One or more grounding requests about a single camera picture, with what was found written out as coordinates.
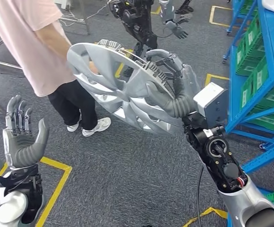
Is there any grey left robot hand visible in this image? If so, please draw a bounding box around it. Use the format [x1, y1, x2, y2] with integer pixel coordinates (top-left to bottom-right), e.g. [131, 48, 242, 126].
[145, 48, 201, 109]

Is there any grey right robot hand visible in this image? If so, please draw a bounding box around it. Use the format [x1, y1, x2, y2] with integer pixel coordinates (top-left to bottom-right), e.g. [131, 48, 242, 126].
[2, 95, 50, 168]

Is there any silver plastic wheel hubcap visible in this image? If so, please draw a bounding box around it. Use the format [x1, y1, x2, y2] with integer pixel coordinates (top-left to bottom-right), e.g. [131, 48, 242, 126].
[66, 39, 183, 136]

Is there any black humanoid robot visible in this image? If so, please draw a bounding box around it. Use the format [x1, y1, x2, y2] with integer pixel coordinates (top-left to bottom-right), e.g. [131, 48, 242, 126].
[109, 0, 189, 79]

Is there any person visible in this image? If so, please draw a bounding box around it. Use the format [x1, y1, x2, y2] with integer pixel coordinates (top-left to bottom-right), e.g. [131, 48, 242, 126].
[0, 0, 112, 138]

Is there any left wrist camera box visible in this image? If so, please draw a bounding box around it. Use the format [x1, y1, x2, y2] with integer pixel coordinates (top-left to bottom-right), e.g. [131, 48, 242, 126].
[193, 82, 229, 128]

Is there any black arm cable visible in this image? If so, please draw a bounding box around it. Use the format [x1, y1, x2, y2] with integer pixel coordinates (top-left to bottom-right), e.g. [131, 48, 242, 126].
[196, 166, 205, 227]

